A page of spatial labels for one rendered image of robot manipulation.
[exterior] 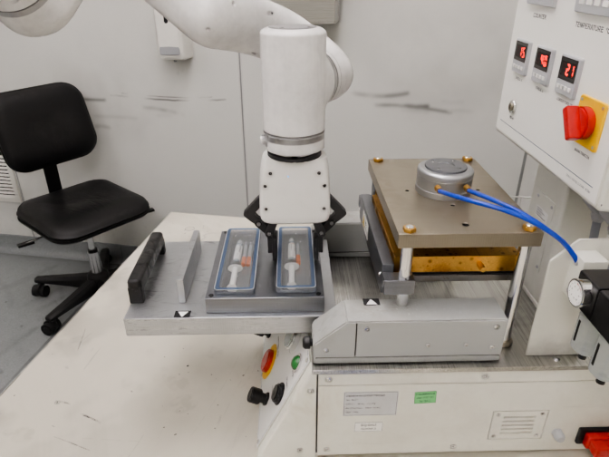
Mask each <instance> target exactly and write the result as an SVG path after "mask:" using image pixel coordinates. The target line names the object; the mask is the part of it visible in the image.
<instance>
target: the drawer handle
mask: <svg viewBox="0 0 609 457"><path fill-rule="evenodd" d="M165 252H166V248H165V241H164V237H163V234H162V233H161V232H152V233H151V234H150V237H149V239H148V241H147V243H146V245H145V247H144V249H143V250H142V252H141V254H140V257H139V259H138V261H137V263H136V265H135V267H134V269H133V270H132V271H131V273H130V276H129V278H128V282H127V283H128V292H129V298H130V303H131V304H141V303H144V301H145V299H146V298H145V293H144V287H145V285H146V283H147V281H148V278H149V276H150V273H151V270H152V269H153V267H154V265H155V262H156V260H157V258H158V256H159V255H164V254H165Z"/></svg>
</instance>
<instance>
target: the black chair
mask: <svg viewBox="0 0 609 457"><path fill-rule="evenodd" d="M96 142H97V135H96V131H95V129H94V127H93V124H92V119H91V116H90V114H89V112H88V109H87V106H86V103H85V100H84V99H83V96H82V93H81V92H80V91H79V90H78V89H77V88H76V87H75V86H73V85H71V84H69V83H62V82H59V83H47V84H43V85H37V86H33V87H27V88H23V89H18V90H12V91H8V92H0V151H1V154H2V156H3V158H4V160H5V163H6V164H7V166H8V167H9V168H10V169H12V170H14V171H17V172H23V173H27V172H32V171H36V170H40V169H43V172H44V176H45V179H46V183H47V187H48V190H49V193H47V194H44V195H42V196H39V197H36V198H33V199H29V200H26V201H24V202H23V203H22V204H21V205H20V206H19V207H18V208H17V211H16V216H17V219H18V221H19V222H20V223H22V224H24V225H25V226H27V227H28V228H29V229H31V230H32V231H34V232H36V233H37V234H39V235H40V236H41V237H39V238H35V239H31V240H28V241H25V242H22V243H19V244H16V246H18V248H23V247H26V246H29V245H33V244H35V243H34V242H35V241H36V240H38V239H40V238H45V239H47V240H49V241H50V242H53V243H54V244H58V245H70V244H75V243H78V242H81V241H84V240H86V239H87V242H88V246H89V248H88V251H87V254H88V259H89V262H90V266H91V270H90V271H89V272H86V273H75V274H62V275H47V276H37V277H36V278H35V279H34V282H35V283H38V284H37V285H33V287H32V295H33V296H36V297H38V296H41V297H48V295H49V294H50V287H49V286H47V285H45V284H51V285H59V286H67V287H78V288H77V289H76V290H75V291H74V292H73V293H71V294H70V295H69V296H68V297H67V298H66V299H65V300H64V301H63V302H62V303H61V304H60V305H59V306H57V307H56V308H55V309H54V310H53V311H52V312H50V313H49V314H48V315H47V316H46V317H45V321H44V322H43V325H42V326H41V330H42V332H43V333H44V334H45V335H52V334H53V333H54V332H55V330H57V329H58V328H59V327H60V326H61V325H62V323H61V321H60V320H59V319H58V317H60V316H62V315H63V314H65V313H66V312H68V311H69V310H71V309H72V308H74V307H76V306H78V305H79V304H80V303H82V302H83V301H85V300H87V299H88V298H90V297H92V296H93V295H94V294H95V293H96V292H97V291H98V289H99V288H100V287H101V286H102V285H103V284H104V283H105V282H106V281H107V280H108V279H109V278H110V277H111V275H112V274H113V273H114V272H115V271H116V270H117V268H115V269H109V263H110V262H111V260H112V257H111V255H110V250H109V249H108V248H103V249H102V250H101V253H100V252H99V249H97V248H96V247H95V244H94V239H93V237H95V236H97V235H100V234H101V233H104V232H106V231H109V230H111V229H115V228H117V227H119V226H122V225H124V224H127V223H129V222H132V221H133V220H136V219H140V218H142V217H144V216H145V215H146V214H147V213H150V212H153V211H155V209H154V208H150V206H149V203H148V201H146V199H145V198H144V197H142V196H141V195H139V194H137V193H135V192H133V191H130V190H127V189H125V188H123V187H121V186H119V185H117V184H115V183H113V182H110V181H108V180H88V181H85V182H83V183H79V184H76V185H73V186H71V187H68V188H65V189H63V188H62V184H61V181H60V177H59V172H58V169H57V165H56V164H59V163H63V162H66V161H69V160H74V159H78V158H81V157H83V156H85V155H88V154H89V153H90V152H92V150H93V149H94V147H95V145H96Z"/></svg>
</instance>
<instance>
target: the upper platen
mask: <svg viewBox="0 0 609 457"><path fill-rule="evenodd" d="M372 203H373V206H374V208H375V211H376V214H377V217H378V220H379V222H380V224H381V227H382V232H383V235H384V237H385V240H386V243H387V246H388V248H389V250H390V253H391V258H392V261H393V264H394V270H393V272H399V266H400V257H401V249H400V248H397V245H396V242H395V240H394V237H393V235H392V231H391V228H390V226H389V223H388V221H387V219H386V216H385V214H384V211H383V208H382V204H381V202H380V200H379V197H378V195H372ZM516 256H517V249H516V248H515V247H483V248H414V250H413V258H412V266H411V272H412V274H413V276H414V279H415V282H427V281H488V280H511V278H512V273H513V269H514V265H515V261H516Z"/></svg>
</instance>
